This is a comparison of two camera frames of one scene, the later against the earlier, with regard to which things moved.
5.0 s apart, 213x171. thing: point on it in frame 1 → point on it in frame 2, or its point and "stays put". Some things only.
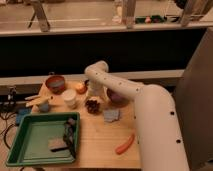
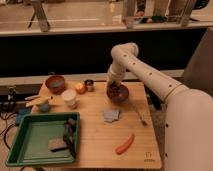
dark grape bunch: (93, 106) → (113, 89)
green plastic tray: (31, 143) stays put
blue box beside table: (22, 112) stays put
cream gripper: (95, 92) → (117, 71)
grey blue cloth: (111, 115) stays put
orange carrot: (120, 149) stays put
